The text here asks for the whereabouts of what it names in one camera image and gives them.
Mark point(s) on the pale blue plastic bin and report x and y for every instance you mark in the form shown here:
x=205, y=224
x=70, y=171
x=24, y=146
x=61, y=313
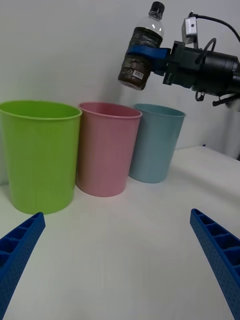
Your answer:
x=155, y=145

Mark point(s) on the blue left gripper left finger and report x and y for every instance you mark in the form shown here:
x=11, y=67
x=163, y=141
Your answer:
x=20, y=252

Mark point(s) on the green plastic bin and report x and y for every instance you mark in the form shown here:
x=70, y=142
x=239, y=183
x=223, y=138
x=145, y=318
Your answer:
x=40, y=155

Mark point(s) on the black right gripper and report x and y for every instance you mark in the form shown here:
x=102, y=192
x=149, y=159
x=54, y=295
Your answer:
x=183, y=67

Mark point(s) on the pink plastic bin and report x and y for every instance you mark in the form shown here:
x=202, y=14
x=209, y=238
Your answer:
x=107, y=152

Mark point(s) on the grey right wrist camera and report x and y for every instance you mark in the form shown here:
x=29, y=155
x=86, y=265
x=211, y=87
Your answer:
x=190, y=27

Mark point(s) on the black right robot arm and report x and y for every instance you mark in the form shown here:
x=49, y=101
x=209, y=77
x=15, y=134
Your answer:
x=221, y=71

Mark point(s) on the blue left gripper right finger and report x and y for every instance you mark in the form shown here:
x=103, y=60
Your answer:
x=222, y=255

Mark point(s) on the dark plastic bottle black cap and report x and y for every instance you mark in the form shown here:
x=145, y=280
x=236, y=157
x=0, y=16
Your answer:
x=140, y=37

